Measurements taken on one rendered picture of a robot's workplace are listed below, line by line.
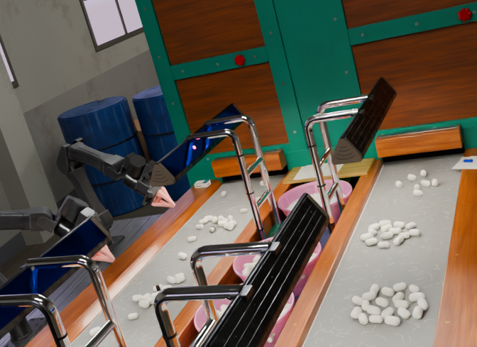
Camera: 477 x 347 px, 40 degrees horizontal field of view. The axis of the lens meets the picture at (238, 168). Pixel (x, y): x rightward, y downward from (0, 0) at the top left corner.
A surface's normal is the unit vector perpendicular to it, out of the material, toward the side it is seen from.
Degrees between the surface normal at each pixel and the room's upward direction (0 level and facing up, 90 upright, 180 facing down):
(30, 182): 90
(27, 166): 90
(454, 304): 0
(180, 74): 90
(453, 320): 0
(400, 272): 0
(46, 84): 90
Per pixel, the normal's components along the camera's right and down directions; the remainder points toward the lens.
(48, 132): 0.93, -0.15
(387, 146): -0.35, 0.37
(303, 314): -0.25, -0.92
